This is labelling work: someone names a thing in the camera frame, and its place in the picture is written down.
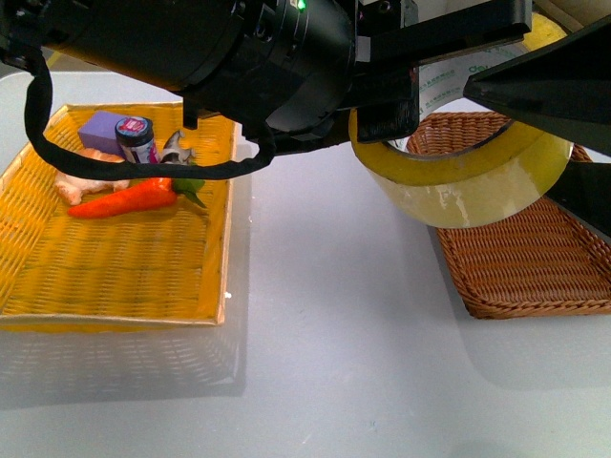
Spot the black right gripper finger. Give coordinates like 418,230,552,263
546,161,610,238

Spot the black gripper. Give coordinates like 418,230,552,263
328,1,532,143

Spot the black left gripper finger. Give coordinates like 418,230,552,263
463,15,610,156

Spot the clear packing tape roll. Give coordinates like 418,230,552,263
351,31,572,228

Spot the brown wicker basket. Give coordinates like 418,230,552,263
405,112,611,321

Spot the yellow woven basket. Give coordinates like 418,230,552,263
0,101,242,332

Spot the black white animal figurine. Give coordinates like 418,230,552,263
159,130,196,165

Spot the small dark jar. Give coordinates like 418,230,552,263
115,116,158,164

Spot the orange toy carrot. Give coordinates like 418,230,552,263
68,177,205,219

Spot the purple foam block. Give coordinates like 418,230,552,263
77,111,125,157

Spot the toy croissant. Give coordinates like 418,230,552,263
54,148,130,206

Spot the black sleeved cable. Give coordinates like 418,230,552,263
24,47,277,181

